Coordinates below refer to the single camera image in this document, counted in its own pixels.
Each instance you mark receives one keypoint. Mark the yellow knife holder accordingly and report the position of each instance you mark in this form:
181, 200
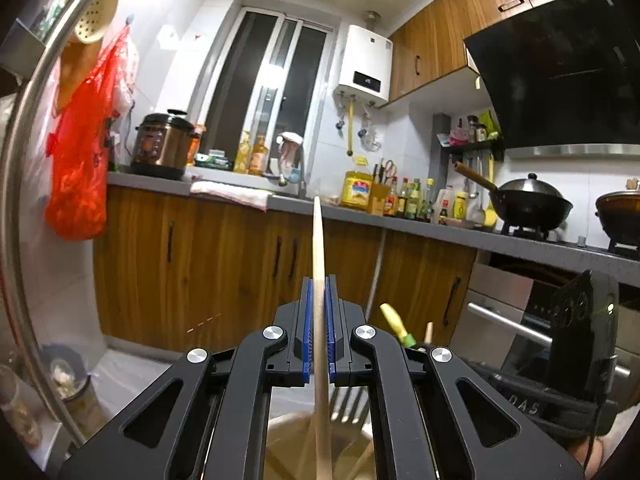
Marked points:
381, 195

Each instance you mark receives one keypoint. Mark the yellow green plastic spoon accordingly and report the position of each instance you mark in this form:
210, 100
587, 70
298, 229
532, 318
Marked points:
395, 322

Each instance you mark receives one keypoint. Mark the stainless oven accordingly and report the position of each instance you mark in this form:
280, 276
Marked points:
500, 300

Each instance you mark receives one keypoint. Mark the green packet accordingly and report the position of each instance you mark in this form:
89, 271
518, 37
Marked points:
214, 161

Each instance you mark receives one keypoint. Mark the kitchen faucet with cloth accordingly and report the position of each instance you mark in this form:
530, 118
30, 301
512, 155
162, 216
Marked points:
292, 160

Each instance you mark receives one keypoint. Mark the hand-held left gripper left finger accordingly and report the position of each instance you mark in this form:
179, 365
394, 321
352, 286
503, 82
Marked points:
307, 330

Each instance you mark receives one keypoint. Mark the kitchen window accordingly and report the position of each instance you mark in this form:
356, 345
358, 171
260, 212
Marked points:
270, 95

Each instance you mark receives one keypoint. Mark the yellow gas pipe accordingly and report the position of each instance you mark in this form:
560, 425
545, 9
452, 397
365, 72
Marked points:
351, 125

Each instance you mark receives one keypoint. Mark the wooden wall cabinets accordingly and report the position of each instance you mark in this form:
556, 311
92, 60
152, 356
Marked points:
450, 35

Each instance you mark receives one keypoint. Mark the yellow plastic colander scoop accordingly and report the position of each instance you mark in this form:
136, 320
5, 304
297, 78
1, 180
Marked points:
92, 10

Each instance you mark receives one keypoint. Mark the yellow spatula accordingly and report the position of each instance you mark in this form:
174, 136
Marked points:
490, 210

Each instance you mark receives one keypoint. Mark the white towel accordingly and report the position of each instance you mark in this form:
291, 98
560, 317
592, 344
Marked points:
230, 192

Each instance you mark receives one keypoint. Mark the large yellow oil jug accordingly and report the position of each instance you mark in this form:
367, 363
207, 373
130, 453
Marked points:
356, 190

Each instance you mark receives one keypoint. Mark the orange jar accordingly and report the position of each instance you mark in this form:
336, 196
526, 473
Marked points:
196, 147

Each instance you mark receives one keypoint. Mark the dark round bin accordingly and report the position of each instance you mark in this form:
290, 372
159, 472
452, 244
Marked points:
75, 385

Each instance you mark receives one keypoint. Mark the black wok with lid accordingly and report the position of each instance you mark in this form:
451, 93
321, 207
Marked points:
535, 202

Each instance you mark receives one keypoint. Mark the black wall spice rack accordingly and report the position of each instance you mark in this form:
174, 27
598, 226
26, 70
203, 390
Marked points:
470, 140

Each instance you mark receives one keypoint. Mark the white water heater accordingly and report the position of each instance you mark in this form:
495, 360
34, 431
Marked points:
362, 65

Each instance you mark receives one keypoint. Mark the gold fork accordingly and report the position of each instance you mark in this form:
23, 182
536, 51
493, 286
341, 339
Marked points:
347, 404

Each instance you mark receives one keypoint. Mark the brown cooking pot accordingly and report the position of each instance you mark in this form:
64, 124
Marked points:
620, 210

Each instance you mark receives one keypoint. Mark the row of sauce bottles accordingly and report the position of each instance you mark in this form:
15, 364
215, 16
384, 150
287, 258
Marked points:
420, 205

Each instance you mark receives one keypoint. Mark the hanging red plastic bag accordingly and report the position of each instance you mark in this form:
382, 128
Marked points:
80, 160

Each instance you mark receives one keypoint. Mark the wooden chopstick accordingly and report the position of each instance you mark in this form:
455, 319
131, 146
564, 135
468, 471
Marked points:
320, 260
428, 332

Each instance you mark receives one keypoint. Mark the gas stove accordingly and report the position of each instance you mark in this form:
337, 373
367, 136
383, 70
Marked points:
530, 234

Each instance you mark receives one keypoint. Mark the wooden base cabinets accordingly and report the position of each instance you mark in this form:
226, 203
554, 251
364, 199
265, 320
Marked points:
200, 270

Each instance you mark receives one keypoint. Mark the person's right hand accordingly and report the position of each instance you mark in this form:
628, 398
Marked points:
582, 457

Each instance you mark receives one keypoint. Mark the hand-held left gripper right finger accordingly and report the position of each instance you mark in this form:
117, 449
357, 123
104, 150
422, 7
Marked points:
330, 330

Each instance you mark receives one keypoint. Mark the black range hood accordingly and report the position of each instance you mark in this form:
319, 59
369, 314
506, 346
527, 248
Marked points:
560, 75

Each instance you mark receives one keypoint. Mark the amber liquid bottle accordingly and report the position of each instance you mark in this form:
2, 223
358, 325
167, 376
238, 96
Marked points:
258, 160

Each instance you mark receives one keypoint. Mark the yellow liquid bottle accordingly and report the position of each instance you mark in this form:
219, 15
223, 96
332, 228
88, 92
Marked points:
243, 157

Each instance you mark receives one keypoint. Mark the cream floral ceramic utensil holder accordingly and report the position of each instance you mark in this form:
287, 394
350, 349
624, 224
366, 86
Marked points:
287, 417

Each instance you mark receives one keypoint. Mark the grey kitchen counter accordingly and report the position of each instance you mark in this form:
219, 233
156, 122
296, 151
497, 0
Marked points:
325, 207

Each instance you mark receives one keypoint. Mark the electric rice cooker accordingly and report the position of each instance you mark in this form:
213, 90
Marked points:
160, 145

